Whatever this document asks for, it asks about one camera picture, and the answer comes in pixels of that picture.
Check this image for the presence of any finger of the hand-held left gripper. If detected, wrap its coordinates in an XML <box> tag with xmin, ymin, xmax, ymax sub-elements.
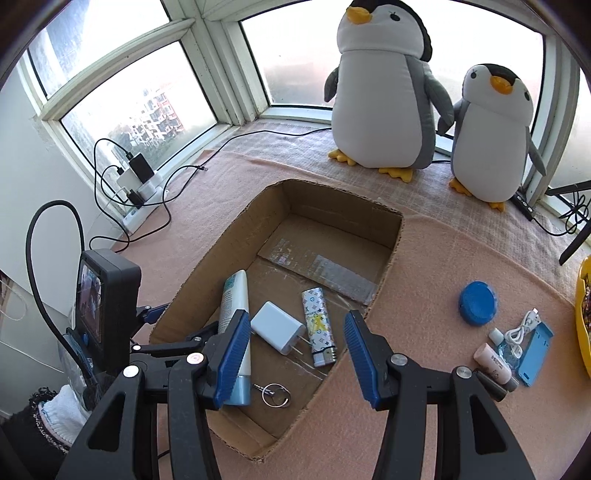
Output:
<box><xmin>130</xmin><ymin>320</ymin><xmax>221</xmax><ymax>360</ymax></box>
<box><xmin>135</xmin><ymin>302</ymin><xmax>169</xmax><ymax>326</ymax></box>

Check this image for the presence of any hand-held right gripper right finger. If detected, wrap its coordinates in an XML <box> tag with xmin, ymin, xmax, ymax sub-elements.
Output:
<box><xmin>344</xmin><ymin>309</ymin><xmax>536</xmax><ymax>480</ymax></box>

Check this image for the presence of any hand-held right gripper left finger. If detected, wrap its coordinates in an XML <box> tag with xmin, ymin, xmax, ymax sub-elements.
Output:
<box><xmin>55</xmin><ymin>309</ymin><xmax>252</xmax><ymax>480</ymax></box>

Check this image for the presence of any key ring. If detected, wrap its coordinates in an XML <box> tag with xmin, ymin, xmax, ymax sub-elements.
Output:
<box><xmin>252</xmin><ymin>381</ymin><xmax>293</xmax><ymax>409</ymax></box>

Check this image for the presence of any white charger adapter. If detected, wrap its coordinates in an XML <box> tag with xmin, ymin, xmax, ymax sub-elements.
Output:
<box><xmin>250</xmin><ymin>301</ymin><xmax>306</xmax><ymax>356</ymax></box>

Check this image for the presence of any patterned lighter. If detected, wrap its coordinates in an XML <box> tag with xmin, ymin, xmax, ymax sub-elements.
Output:
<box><xmin>301</xmin><ymin>287</ymin><xmax>338</xmax><ymax>368</ymax></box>

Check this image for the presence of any white blue lotion tube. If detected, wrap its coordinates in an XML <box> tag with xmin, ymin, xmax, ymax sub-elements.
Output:
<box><xmin>217</xmin><ymin>270</ymin><xmax>254</xmax><ymax>407</ymax></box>

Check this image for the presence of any blue round container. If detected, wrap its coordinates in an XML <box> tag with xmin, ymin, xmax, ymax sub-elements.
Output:
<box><xmin>458</xmin><ymin>281</ymin><xmax>499</xmax><ymax>326</ymax></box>

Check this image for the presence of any pink tube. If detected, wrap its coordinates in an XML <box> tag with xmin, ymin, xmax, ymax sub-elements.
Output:
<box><xmin>473</xmin><ymin>342</ymin><xmax>520</xmax><ymax>392</ymax></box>

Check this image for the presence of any black lipstick tube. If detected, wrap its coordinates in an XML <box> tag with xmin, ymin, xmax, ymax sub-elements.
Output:
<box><xmin>475</xmin><ymin>369</ymin><xmax>509</xmax><ymax>402</ymax></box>

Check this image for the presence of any cardboard box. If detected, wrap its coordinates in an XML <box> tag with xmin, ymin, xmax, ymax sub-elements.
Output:
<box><xmin>148</xmin><ymin>179</ymin><xmax>404</xmax><ymax>462</ymax></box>

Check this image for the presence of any white USB cable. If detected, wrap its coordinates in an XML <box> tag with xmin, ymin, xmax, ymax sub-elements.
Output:
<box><xmin>503</xmin><ymin>308</ymin><xmax>543</xmax><ymax>358</ymax></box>

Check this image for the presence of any blue phone stand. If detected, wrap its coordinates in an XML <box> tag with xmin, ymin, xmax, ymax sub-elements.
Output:
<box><xmin>516</xmin><ymin>320</ymin><xmax>555</xmax><ymax>387</ymax></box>

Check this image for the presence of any person's left forearm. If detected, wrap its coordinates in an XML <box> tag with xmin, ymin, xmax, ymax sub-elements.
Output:
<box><xmin>0</xmin><ymin>388</ymin><xmax>70</xmax><ymax>480</ymax></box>

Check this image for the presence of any person's left hand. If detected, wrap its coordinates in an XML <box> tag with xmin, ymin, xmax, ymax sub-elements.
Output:
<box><xmin>39</xmin><ymin>383</ymin><xmax>95</xmax><ymax>446</ymax></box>

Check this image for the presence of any white power strip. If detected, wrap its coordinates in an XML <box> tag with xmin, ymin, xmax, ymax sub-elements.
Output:
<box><xmin>117</xmin><ymin>171</ymin><xmax>167</xmax><ymax>232</ymax></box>

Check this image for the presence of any black power adapter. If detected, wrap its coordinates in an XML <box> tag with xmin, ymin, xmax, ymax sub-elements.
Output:
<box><xmin>128</xmin><ymin>154</ymin><xmax>155</xmax><ymax>183</ymax></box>

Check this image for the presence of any small clear blue bottle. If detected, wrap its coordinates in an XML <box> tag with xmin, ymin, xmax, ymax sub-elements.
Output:
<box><xmin>489</xmin><ymin>328</ymin><xmax>522</xmax><ymax>365</ymax></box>

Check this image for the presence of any pale checked blanket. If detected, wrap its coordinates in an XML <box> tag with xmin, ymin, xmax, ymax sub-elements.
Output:
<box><xmin>203</xmin><ymin>117</ymin><xmax>591</xmax><ymax>296</ymax></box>

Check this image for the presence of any yellow bowl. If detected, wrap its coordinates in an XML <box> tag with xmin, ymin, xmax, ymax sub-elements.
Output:
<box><xmin>575</xmin><ymin>256</ymin><xmax>591</xmax><ymax>361</ymax></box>

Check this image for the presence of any black inline remote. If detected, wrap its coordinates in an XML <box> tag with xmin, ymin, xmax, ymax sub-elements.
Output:
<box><xmin>512</xmin><ymin>193</ymin><xmax>537</xmax><ymax>223</ymax></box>

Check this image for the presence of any small penguin plush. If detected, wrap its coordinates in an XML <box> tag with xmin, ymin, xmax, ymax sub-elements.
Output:
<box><xmin>449</xmin><ymin>64</ymin><xmax>546</xmax><ymax>212</ymax></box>

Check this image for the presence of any large penguin plush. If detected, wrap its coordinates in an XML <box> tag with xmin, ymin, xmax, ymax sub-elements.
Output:
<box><xmin>323</xmin><ymin>0</ymin><xmax>455</xmax><ymax>183</ymax></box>

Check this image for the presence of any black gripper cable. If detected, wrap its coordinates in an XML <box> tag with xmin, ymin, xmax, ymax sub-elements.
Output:
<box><xmin>25</xmin><ymin>200</ymin><xmax>88</xmax><ymax>352</ymax></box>

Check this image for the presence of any black looped cable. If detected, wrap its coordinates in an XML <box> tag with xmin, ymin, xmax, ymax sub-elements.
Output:
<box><xmin>93</xmin><ymin>137</ymin><xmax>134</xmax><ymax>217</ymax></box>

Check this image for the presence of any black cable with free plug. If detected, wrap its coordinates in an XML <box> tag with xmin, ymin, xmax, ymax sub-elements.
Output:
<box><xmin>90</xmin><ymin>164</ymin><xmax>208</xmax><ymax>252</ymax></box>

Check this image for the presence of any long black cable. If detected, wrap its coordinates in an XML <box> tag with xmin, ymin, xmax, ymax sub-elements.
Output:
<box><xmin>157</xmin><ymin>126</ymin><xmax>334</xmax><ymax>185</ymax></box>

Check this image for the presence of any thin black lamp cable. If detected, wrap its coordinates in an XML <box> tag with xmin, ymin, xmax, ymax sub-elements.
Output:
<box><xmin>531</xmin><ymin>187</ymin><xmax>591</xmax><ymax>237</ymax></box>

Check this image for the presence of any white window frame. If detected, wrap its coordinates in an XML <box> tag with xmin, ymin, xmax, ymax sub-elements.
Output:
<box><xmin>18</xmin><ymin>0</ymin><xmax>591</xmax><ymax>208</ymax></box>

